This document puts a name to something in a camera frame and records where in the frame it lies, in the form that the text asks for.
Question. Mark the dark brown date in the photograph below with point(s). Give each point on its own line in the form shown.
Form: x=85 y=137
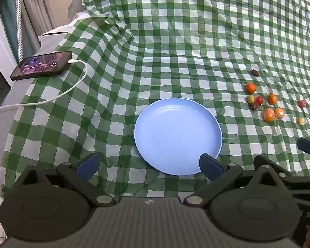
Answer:
x=255 y=72

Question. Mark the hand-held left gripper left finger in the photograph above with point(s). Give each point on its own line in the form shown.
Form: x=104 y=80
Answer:
x=87 y=164

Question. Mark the orange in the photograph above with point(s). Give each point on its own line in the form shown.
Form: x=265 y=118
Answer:
x=250 y=87
x=272 y=98

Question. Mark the red cherry tomato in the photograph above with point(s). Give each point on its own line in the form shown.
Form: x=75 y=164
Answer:
x=259 y=100

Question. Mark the white patterned pole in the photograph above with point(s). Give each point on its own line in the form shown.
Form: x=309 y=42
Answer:
x=19 y=25

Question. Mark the grey mattress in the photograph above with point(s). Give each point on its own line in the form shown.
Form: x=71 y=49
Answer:
x=7 y=113

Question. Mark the green checked tablecloth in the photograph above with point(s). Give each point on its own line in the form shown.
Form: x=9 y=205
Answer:
x=170 y=44

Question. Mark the peeled tangerine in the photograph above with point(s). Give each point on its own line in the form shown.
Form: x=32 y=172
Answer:
x=269 y=115
x=279 y=113

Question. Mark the black smartphone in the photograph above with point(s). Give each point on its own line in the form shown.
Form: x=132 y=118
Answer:
x=41 y=65

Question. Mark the blue plate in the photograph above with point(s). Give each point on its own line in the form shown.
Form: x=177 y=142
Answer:
x=178 y=134

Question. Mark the grey curtain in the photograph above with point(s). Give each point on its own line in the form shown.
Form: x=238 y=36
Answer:
x=36 y=7

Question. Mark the small yellow fruit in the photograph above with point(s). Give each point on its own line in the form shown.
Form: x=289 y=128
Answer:
x=250 y=99
x=300 y=120

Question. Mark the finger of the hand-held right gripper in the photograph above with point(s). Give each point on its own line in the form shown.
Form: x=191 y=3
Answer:
x=294 y=179
x=308 y=146

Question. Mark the dark red fruit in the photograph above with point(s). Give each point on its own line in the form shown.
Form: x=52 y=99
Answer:
x=254 y=106

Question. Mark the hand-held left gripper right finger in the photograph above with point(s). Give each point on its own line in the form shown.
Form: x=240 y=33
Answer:
x=209 y=164

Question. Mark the white sheet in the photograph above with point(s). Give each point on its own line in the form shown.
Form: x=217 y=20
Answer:
x=54 y=32

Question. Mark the pink red fruit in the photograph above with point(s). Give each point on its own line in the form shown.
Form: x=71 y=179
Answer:
x=303 y=103

